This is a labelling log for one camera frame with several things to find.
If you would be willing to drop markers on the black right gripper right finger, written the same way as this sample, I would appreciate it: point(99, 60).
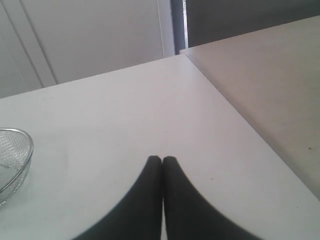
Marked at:
point(189, 216)

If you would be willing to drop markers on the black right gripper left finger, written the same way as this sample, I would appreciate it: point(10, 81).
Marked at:
point(138, 216)

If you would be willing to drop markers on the beige side table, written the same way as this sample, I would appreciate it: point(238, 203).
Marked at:
point(272, 78)

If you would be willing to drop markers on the metal wire mesh basket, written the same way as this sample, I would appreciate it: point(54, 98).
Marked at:
point(16, 150)

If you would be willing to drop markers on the blue window frame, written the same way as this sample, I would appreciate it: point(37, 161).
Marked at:
point(179, 25)

